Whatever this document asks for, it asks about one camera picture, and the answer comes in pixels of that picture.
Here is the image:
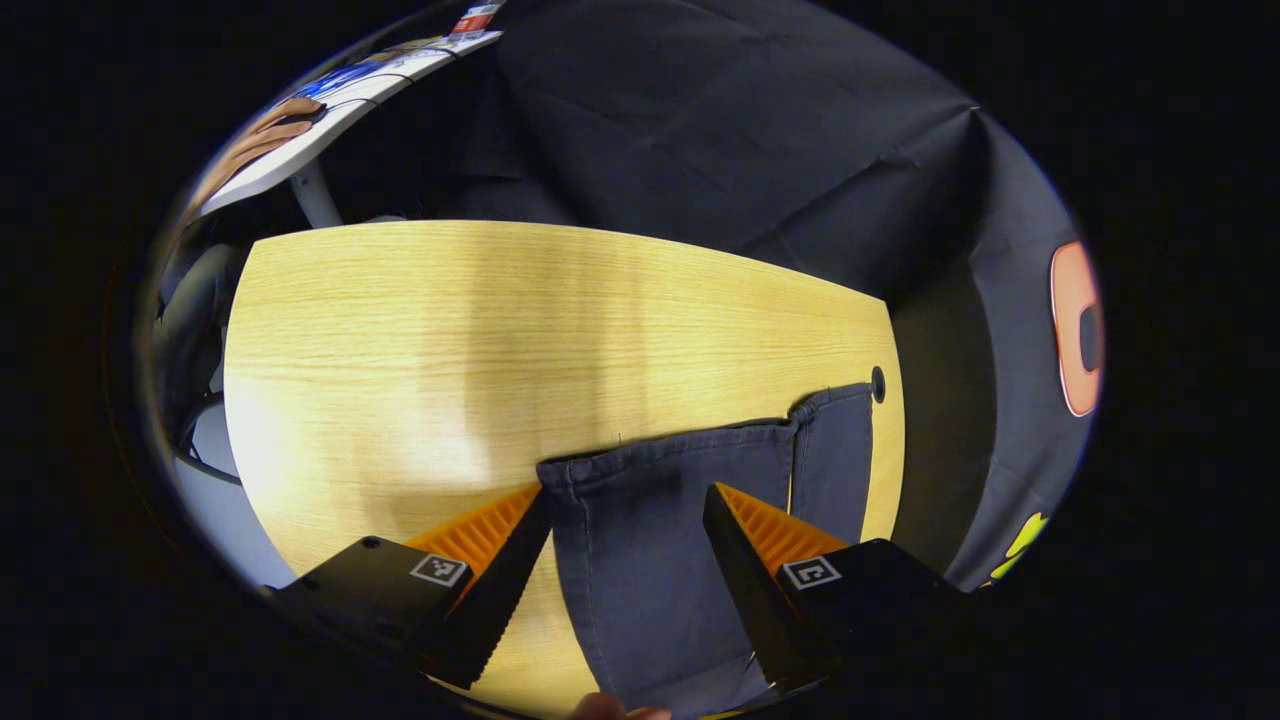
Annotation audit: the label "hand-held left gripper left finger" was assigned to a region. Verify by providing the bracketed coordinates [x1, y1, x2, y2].
[263, 482, 553, 691]

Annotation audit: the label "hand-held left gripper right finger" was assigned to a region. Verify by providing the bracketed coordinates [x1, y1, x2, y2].
[702, 481, 986, 697]

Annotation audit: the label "dark grey jeans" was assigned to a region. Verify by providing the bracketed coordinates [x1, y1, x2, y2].
[537, 383, 876, 717]

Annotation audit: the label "grey office chair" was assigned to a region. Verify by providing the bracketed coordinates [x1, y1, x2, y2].
[150, 215, 249, 486]

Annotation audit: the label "black backdrop cloth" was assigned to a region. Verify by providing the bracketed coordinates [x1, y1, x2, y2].
[330, 0, 1106, 593]

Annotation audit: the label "white desk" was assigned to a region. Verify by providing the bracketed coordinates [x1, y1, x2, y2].
[185, 0, 504, 231]

